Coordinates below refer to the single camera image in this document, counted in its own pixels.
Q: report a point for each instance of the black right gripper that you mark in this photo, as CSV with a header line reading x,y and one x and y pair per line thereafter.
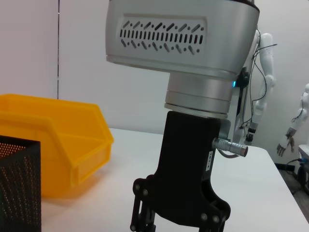
x,y
186,169

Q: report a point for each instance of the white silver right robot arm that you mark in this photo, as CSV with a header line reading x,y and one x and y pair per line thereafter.
x,y
198,96

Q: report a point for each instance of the white humanoid robot arm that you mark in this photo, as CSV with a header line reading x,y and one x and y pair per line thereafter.
x,y
266,55

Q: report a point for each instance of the white arm with skeletal hand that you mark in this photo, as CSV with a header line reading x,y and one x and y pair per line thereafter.
x,y
305,101

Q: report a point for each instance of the black mesh pen holder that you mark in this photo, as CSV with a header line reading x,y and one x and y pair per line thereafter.
x,y
19,193

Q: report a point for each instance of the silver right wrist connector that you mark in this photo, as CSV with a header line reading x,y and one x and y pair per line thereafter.
x,y
229,145

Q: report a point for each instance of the yellow plastic bin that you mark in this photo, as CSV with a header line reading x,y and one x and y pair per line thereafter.
x,y
72,145

